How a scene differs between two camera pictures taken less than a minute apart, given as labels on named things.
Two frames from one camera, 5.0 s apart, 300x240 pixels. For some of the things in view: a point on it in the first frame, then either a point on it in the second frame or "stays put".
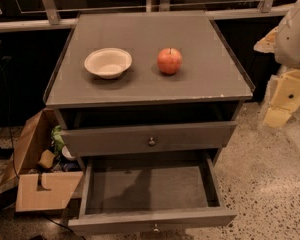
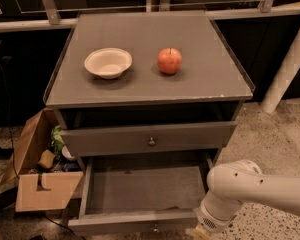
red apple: (169, 60) stays put
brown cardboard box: (40, 189) stays put
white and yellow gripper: (294, 40) to (210, 220)
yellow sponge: (46, 158) stays put
